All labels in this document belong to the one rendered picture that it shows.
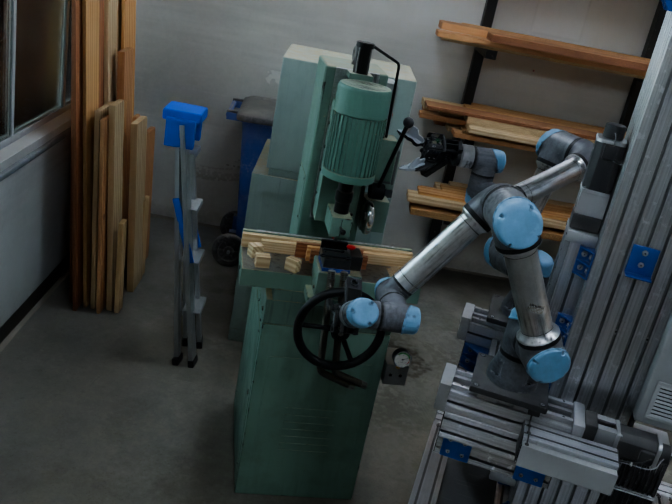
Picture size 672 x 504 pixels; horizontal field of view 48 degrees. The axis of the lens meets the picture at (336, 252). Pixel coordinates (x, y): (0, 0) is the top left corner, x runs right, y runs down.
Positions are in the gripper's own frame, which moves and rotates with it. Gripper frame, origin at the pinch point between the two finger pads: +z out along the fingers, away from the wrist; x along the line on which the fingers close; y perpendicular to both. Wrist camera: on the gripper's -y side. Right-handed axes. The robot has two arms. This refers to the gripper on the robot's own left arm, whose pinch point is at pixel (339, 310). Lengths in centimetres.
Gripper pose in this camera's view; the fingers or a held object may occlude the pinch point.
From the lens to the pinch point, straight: 227.3
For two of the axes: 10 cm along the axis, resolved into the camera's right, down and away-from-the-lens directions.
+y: -1.3, 9.8, -1.4
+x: 9.7, 1.5, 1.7
